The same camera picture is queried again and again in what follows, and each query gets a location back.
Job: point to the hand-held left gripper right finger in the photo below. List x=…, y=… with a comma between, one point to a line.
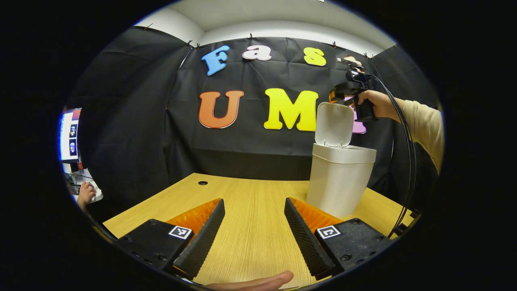
x=305, y=238

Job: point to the white side desk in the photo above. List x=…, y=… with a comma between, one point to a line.
x=87, y=178

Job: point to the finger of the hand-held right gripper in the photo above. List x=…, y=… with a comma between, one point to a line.
x=343, y=89

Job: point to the computer monitor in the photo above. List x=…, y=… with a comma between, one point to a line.
x=69, y=135

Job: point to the white desktop garbage bin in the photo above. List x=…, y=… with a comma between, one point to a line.
x=339, y=182

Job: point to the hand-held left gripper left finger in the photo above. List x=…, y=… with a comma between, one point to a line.
x=202, y=238

